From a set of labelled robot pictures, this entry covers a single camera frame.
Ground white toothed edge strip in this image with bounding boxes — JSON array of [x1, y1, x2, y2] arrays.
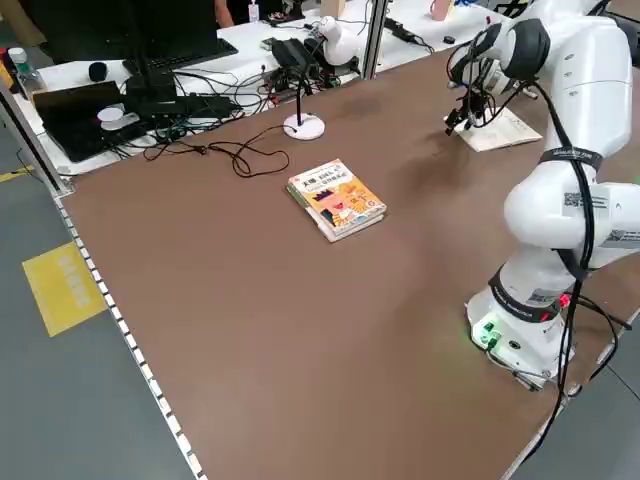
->
[[52, 192, 209, 480]]

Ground yellow floor sticker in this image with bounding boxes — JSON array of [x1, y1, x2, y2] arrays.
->
[[22, 242, 109, 339]]

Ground lined paper notebook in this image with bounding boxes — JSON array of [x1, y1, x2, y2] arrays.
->
[[457, 107, 545, 154]]

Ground aluminium frame post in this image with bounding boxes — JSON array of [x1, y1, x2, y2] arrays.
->
[[360, 0, 389, 81]]

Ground white round disc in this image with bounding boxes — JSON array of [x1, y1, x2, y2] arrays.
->
[[96, 103, 141, 132]]

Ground black power adapter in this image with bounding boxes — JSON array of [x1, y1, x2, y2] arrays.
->
[[383, 17, 419, 44]]

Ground black lamp cable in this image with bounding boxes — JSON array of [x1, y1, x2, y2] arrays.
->
[[143, 124, 291, 177]]

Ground white desk lamp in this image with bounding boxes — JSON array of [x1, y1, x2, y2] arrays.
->
[[283, 15, 369, 141]]

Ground black keyboard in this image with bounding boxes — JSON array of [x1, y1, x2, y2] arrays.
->
[[122, 37, 240, 71]]

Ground black laptop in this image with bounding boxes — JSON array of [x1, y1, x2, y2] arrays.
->
[[32, 79, 151, 164]]

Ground person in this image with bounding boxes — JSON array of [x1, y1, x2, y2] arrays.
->
[[212, 0, 236, 29]]

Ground orange illustrated book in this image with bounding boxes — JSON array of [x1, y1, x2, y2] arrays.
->
[[285, 158, 389, 245]]

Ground clear bottle white cap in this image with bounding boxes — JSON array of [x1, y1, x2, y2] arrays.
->
[[7, 47, 41, 96]]

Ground black computer monitor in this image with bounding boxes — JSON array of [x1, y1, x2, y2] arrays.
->
[[29, 0, 221, 96]]

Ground black ribbed power supply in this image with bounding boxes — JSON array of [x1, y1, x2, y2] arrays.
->
[[269, 37, 321, 69]]

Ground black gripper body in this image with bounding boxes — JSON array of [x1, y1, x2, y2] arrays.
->
[[457, 82, 496, 117]]

